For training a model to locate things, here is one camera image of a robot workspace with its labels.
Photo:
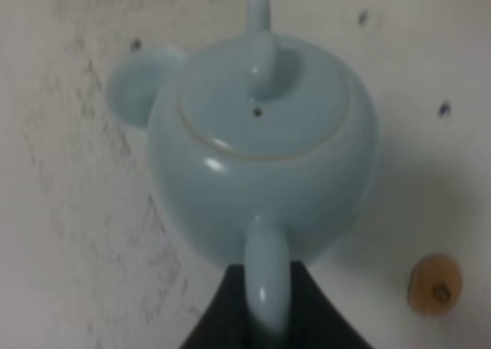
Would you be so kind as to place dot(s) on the light blue teacup left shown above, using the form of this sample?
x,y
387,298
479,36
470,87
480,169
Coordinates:
x,y
135,82

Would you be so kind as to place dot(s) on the light blue porcelain teapot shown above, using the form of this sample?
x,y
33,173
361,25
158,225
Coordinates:
x,y
263,148

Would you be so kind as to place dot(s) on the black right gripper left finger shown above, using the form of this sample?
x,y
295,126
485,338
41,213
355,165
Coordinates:
x,y
225,323

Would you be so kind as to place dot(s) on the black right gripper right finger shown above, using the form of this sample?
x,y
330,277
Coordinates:
x,y
315,322

